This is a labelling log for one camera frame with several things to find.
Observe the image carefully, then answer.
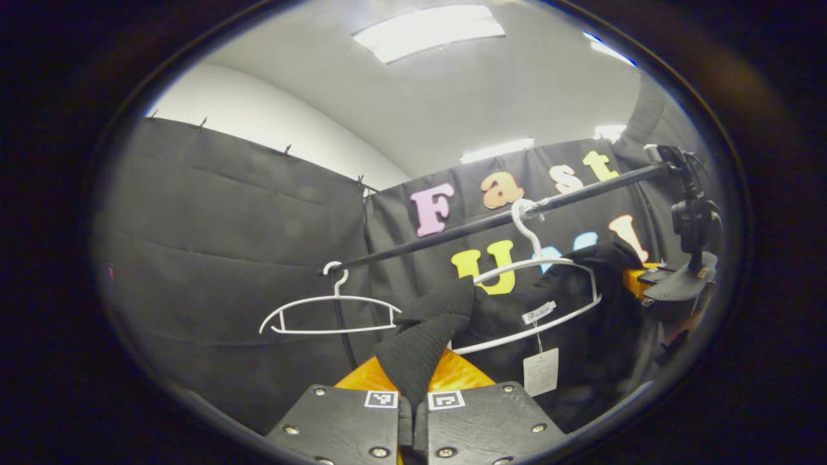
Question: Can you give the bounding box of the black jacket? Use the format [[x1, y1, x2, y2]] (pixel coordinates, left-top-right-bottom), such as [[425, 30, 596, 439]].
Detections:
[[375, 236, 666, 433]]

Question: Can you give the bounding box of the black clothes rack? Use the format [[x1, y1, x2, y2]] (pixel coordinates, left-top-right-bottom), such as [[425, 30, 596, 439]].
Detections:
[[323, 161, 673, 372]]

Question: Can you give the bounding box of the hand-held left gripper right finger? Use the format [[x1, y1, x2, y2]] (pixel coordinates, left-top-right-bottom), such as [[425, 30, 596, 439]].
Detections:
[[413, 349, 568, 465]]

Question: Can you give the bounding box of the white clothes hanger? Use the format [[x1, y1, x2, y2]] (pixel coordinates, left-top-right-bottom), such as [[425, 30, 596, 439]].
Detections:
[[260, 261, 403, 335], [452, 199, 603, 356]]

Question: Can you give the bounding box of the black backdrop cloth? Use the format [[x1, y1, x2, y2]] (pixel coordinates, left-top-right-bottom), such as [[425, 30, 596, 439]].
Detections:
[[97, 71, 718, 433]]

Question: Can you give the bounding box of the large ceiling light panel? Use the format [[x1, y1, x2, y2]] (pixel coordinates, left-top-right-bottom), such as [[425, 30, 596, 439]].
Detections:
[[352, 5, 506, 64]]

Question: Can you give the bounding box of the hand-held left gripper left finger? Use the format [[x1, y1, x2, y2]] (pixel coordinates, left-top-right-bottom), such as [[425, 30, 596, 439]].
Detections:
[[264, 355, 404, 465]]

